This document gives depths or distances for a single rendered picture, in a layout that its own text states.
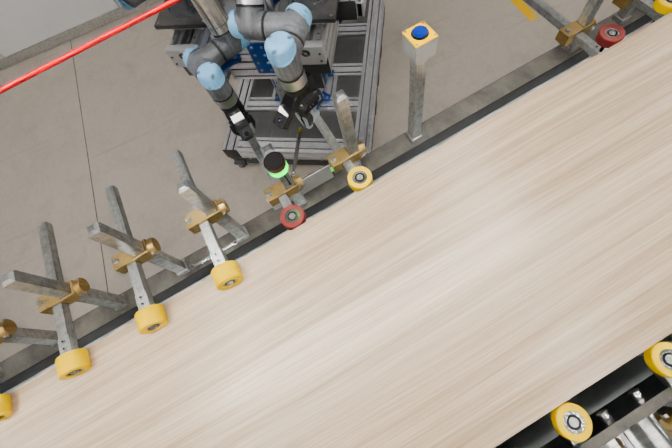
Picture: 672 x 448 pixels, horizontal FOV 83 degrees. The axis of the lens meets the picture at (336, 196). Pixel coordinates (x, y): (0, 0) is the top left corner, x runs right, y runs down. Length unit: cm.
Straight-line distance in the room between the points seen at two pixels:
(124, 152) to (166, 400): 201
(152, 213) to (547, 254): 217
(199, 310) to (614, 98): 145
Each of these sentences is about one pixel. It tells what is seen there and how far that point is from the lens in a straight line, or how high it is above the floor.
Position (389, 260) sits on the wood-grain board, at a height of 90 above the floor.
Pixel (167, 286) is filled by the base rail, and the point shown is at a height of 70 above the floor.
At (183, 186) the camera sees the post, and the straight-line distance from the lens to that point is 111.
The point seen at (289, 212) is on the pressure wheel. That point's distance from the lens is 123.
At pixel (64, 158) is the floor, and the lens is 327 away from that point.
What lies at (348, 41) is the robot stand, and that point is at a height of 21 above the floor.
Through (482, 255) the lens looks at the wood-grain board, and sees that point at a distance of 117.
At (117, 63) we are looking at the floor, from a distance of 356.
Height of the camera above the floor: 201
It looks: 65 degrees down
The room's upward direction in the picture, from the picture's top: 21 degrees counter-clockwise
